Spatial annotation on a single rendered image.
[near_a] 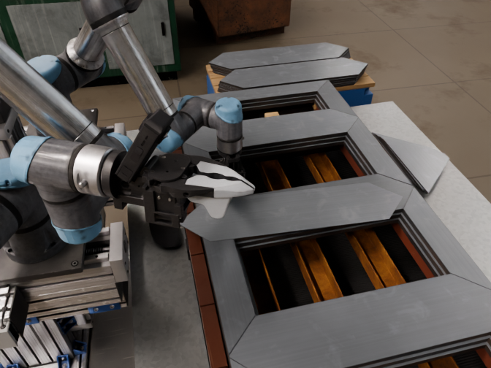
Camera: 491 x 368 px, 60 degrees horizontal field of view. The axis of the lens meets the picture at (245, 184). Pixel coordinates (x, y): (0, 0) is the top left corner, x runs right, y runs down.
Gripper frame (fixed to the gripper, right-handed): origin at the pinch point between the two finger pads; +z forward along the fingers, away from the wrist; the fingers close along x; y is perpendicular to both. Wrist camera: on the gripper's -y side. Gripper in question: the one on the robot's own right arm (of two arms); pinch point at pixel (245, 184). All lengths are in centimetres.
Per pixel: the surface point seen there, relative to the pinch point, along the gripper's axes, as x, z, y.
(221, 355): -14, -7, 62
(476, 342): -32, 54, 58
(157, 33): -283, -142, 63
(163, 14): -283, -136, 48
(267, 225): -55, -5, 52
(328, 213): -65, 13, 51
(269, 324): -22, 3, 57
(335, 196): -73, 15, 50
